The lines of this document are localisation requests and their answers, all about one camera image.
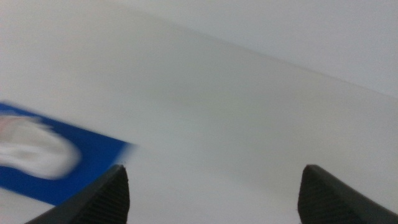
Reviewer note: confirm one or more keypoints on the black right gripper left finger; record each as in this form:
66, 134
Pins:
104, 200

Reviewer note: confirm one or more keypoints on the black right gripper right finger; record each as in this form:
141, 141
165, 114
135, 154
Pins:
328, 202

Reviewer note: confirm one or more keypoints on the blue mat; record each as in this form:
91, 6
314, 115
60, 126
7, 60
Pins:
93, 155

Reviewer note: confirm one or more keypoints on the white cloth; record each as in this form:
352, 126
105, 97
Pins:
34, 149

